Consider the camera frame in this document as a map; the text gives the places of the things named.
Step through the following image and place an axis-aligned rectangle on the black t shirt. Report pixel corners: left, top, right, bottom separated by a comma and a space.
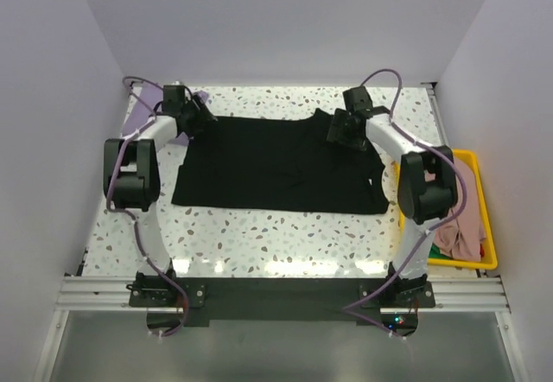
171, 109, 389, 215

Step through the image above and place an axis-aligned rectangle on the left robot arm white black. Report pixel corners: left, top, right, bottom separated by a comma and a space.
103, 84, 216, 277

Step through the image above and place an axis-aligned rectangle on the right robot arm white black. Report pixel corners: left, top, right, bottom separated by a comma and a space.
327, 86, 458, 280

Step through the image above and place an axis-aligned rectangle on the folded purple t shirt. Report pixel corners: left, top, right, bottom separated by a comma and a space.
121, 84, 203, 151

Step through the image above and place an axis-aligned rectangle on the green t shirt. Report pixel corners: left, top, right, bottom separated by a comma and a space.
429, 244, 450, 260

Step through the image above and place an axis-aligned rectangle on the pink t shirt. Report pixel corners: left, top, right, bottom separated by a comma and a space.
433, 158, 486, 262

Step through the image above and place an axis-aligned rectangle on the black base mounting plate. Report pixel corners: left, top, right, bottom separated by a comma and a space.
126, 273, 436, 335

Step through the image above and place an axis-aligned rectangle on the yellow plastic bin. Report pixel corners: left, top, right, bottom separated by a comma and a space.
392, 150, 498, 277

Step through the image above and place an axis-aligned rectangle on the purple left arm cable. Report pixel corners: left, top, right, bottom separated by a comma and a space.
105, 77, 195, 338

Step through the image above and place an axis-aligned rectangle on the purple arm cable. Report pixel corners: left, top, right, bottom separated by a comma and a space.
105, 77, 195, 338
340, 68, 470, 329

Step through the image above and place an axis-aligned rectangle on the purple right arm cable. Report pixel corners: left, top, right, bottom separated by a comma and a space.
340, 68, 470, 329

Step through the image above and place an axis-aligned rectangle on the aluminium frame rail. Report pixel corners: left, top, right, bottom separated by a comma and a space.
54, 276, 150, 312

